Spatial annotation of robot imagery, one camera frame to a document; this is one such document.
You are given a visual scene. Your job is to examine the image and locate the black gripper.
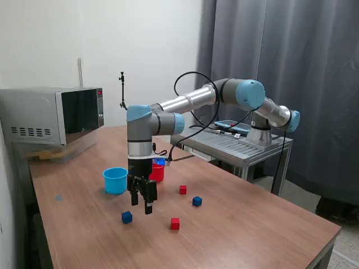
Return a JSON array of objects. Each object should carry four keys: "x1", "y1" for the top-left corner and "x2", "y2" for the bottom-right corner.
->
[{"x1": 127, "y1": 158, "x2": 158, "y2": 215}]

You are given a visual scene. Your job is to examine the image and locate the red plastic cup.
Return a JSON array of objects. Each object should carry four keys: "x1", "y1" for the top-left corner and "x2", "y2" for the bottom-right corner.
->
[{"x1": 148, "y1": 163, "x2": 166, "y2": 183}]

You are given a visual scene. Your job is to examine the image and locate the blue plastic cup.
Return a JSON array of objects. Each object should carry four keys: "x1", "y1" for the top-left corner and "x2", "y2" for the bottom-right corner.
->
[{"x1": 103, "y1": 167, "x2": 129, "y2": 195}]

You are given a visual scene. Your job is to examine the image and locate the grey metal cart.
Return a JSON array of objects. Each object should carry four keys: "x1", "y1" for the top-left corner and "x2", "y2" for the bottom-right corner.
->
[{"x1": 170, "y1": 123, "x2": 294, "y2": 197}]

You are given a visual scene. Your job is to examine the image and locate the wooden blocks under microwave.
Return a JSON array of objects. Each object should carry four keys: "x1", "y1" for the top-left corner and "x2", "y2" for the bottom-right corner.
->
[{"x1": 27, "y1": 150, "x2": 63, "y2": 162}]

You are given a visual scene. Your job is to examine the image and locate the blue teach pendant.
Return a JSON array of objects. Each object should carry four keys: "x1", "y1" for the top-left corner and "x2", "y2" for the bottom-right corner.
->
[{"x1": 214, "y1": 119, "x2": 250, "y2": 135}]

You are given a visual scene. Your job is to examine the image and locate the silver microwave oven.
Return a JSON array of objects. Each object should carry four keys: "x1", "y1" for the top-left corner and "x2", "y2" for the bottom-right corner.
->
[{"x1": 0, "y1": 86, "x2": 105, "y2": 147}]

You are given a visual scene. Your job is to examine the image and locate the thin metal pole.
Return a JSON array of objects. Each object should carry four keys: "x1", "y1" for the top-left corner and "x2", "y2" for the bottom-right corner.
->
[{"x1": 77, "y1": 58, "x2": 84, "y2": 87}]

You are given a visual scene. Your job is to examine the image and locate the dark shoe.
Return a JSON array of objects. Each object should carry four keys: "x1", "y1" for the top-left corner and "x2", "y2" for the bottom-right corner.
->
[{"x1": 315, "y1": 196, "x2": 359, "y2": 225}]

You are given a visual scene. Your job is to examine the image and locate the grey curtain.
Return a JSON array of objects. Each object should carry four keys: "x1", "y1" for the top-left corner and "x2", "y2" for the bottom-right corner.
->
[{"x1": 193, "y1": 0, "x2": 359, "y2": 202}]

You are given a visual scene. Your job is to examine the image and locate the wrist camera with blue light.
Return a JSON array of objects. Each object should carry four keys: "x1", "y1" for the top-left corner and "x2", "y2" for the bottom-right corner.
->
[{"x1": 153, "y1": 157, "x2": 172, "y2": 168}]

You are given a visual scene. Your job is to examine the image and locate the pendant cable with silver plug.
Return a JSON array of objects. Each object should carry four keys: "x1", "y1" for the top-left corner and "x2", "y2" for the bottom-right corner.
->
[{"x1": 188, "y1": 124, "x2": 235, "y2": 137}]

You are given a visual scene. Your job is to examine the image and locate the black camera cable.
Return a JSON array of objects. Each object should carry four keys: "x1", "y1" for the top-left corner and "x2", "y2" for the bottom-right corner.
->
[{"x1": 167, "y1": 71, "x2": 261, "y2": 163}]

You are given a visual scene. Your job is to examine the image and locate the black cart cable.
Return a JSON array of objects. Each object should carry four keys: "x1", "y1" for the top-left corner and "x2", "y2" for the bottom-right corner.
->
[{"x1": 270, "y1": 130, "x2": 287, "y2": 194}]

